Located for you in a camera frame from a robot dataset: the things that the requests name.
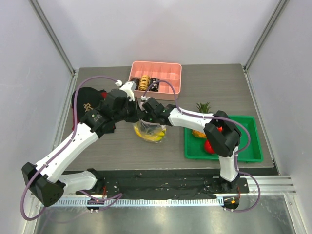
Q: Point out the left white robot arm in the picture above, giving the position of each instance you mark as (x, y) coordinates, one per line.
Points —
(46, 180)

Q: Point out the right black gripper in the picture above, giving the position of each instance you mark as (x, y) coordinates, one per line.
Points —
(148, 117)

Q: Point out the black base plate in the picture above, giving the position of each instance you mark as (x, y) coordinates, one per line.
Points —
(164, 184)

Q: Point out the dark chocolate donut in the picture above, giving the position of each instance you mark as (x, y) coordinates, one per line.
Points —
(135, 82)

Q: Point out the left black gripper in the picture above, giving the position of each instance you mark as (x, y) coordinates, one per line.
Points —
(137, 112)

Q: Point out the clear zip top bag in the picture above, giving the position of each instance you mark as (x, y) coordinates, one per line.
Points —
(148, 129)

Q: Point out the aluminium frame post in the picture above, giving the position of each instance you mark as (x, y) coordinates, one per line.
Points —
(51, 34)
(277, 12)

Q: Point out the fake pineapple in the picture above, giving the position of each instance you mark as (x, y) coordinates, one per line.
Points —
(202, 108)

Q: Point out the left aluminium frame post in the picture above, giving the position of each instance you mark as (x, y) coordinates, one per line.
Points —
(51, 34)

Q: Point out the yellow striped donut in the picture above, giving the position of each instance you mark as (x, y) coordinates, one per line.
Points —
(144, 83)

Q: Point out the slotted cable duct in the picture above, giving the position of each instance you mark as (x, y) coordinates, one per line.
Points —
(87, 202)

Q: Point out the black and red cap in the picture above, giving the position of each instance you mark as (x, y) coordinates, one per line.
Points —
(88, 98)

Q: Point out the black sprinkled donut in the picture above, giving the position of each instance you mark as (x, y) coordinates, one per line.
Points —
(154, 85)

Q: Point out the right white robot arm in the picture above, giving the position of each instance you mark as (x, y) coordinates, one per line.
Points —
(220, 131)

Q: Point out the red fake tomato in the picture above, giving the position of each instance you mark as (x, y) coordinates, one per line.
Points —
(208, 149)

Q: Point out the yellow fake banana bunch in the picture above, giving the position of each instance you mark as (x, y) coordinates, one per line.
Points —
(150, 132)

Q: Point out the right aluminium frame post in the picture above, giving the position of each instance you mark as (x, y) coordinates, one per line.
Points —
(277, 12)

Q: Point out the pink compartment box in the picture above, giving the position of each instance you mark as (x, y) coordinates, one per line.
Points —
(169, 73)

